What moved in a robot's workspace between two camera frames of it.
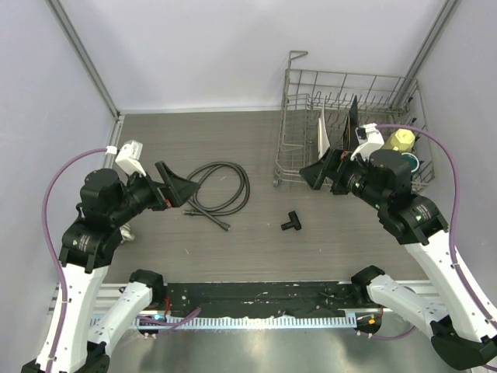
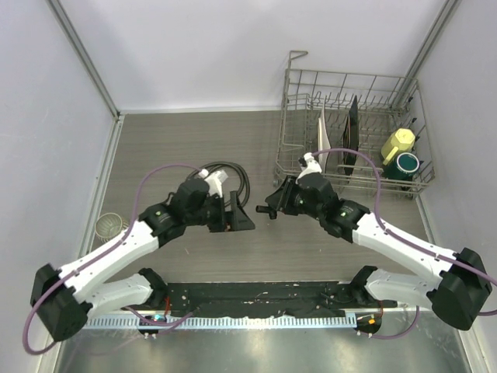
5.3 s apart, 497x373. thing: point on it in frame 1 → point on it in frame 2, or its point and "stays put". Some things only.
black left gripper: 181,188 → 244,221
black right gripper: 334,165 → 276,200
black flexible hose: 239,202 stays put
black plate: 349,137 stays put
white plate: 323,140 stays put
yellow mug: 402,140 stays put
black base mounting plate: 251,298 stays put
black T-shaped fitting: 293,223 → 265,209
